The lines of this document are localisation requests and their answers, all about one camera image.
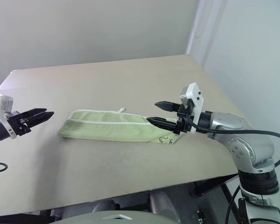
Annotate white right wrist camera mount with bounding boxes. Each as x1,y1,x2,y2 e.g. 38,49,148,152
179,82,205,134

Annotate grey robot torso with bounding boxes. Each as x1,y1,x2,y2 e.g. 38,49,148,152
49,189,185,224

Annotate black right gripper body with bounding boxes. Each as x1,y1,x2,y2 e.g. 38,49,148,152
173,98,195,135

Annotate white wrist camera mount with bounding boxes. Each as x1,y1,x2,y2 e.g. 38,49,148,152
179,82,205,134
0,93,17,140

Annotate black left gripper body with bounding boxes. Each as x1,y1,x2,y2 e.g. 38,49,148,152
5,111,32,137

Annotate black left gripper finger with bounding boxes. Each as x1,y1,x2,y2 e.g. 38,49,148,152
23,111,55,128
19,108,48,119

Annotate green cloth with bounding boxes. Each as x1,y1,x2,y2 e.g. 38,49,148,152
56,107,181,145

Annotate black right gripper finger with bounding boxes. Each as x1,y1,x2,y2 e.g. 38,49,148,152
154,101,181,113
146,116,179,132

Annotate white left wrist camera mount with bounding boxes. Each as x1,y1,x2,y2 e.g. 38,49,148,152
0,93,17,140

